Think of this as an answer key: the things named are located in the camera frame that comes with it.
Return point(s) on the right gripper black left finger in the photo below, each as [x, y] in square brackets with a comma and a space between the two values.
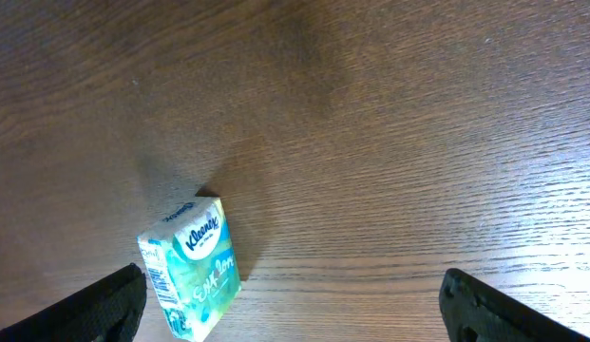
[108, 310]

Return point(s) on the green tissue pack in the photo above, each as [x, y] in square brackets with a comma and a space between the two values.
[190, 259]

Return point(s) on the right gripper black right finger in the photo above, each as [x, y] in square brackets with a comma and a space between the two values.
[475, 311]

